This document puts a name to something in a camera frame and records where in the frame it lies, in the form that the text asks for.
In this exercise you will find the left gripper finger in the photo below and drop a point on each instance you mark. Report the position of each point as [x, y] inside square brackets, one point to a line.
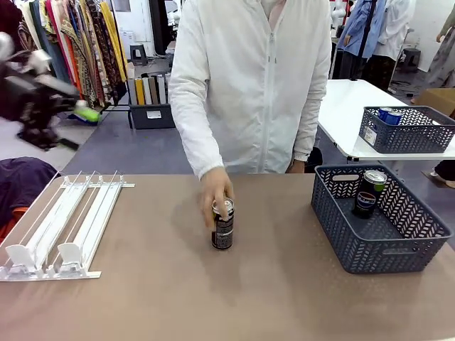
[85, 114]
[67, 144]

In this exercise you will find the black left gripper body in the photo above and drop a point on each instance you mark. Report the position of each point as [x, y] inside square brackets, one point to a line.
[28, 103]

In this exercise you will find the black Pepsi can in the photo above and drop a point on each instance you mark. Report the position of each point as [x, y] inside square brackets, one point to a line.
[368, 199]
[224, 231]

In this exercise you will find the grey plastic lattice basket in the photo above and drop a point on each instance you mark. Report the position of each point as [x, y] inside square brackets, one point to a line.
[377, 252]
[405, 136]

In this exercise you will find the person's left forearm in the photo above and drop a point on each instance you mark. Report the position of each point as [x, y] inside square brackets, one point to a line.
[309, 135]

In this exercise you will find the person's right forearm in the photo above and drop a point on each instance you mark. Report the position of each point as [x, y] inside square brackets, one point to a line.
[202, 149]

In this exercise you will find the white can dispenser rack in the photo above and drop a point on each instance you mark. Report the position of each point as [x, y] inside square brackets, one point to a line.
[103, 213]

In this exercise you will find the person's right hand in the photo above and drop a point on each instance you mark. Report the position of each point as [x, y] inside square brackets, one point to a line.
[213, 188]

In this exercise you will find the person's left hand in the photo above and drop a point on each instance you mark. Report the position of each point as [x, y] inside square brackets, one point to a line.
[298, 167]

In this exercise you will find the yellow fabric roll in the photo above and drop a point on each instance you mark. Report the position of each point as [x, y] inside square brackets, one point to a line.
[139, 90]

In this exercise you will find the brown patterned hanging garment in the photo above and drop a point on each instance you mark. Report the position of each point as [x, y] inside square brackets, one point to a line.
[101, 57]

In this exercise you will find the dark purple cloth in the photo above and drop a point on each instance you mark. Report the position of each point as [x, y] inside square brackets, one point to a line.
[21, 184]

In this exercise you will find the white fabric roll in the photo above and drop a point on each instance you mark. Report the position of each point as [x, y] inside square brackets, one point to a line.
[146, 89]

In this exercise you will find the dark grey storage bin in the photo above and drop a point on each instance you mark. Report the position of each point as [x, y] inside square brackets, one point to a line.
[153, 115]

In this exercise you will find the green patterned hanging garment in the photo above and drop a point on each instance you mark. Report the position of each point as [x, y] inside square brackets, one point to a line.
[76, 46]

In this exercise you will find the brown fabric roll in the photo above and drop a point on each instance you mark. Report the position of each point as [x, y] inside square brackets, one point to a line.
[153, 89]

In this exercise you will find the pink hanging garment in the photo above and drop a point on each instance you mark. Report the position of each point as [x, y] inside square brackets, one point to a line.
[58, 35]

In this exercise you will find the yellow hanging garment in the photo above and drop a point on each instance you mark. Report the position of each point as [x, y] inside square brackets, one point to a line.
[112, 39]

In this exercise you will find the light grey fabric roll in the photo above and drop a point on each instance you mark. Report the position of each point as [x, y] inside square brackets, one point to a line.
[161, 89]

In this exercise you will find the grey plastic stool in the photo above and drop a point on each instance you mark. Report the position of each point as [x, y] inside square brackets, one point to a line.
[138, 53]

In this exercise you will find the white air purifier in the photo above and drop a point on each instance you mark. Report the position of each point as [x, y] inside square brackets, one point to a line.
[128, 42]

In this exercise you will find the person's torso in white jacket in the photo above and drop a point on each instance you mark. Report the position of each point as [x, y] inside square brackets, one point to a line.
[256, 89]

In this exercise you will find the white wristwatch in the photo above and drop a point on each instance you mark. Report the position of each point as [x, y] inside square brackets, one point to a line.
[301, 157]

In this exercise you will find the white table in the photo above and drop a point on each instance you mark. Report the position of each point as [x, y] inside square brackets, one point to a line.
[341, 117]

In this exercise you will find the black stand pole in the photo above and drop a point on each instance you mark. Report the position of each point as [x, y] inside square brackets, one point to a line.
[364, 39]

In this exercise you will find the dark plastic stool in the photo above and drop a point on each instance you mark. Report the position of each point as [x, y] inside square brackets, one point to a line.
[411, 60]

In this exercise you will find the brown cardboard box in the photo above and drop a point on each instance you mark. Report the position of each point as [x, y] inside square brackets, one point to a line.
[439, 99]

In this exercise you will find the bystander's leg with shoe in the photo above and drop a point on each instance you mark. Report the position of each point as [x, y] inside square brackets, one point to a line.
[446, 174]

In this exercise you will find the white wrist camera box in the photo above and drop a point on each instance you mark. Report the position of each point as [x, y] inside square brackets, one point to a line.
[40, 61]

